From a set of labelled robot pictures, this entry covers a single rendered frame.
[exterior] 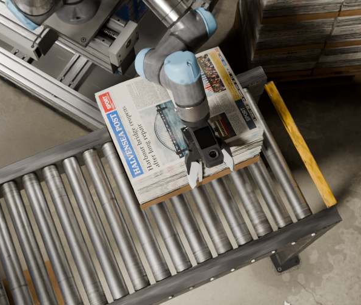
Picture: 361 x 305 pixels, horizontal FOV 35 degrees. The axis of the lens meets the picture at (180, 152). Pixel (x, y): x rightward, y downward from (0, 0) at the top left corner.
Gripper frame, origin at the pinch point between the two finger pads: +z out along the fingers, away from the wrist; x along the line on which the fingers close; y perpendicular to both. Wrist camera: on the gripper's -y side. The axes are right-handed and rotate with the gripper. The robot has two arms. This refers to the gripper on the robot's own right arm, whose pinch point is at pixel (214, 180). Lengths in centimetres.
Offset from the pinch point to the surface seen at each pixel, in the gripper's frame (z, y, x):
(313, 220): 29.4, -0.3, -25.4
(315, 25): 11, 70, -67
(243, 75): 1.0, 41.4, -26.3
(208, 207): 20.4, 12.4, 1.4
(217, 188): 18.3, 16.1, -3.5
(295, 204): 26.1, 5.3, -22.8
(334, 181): 84, 62, -65
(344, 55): 36, 82, -85
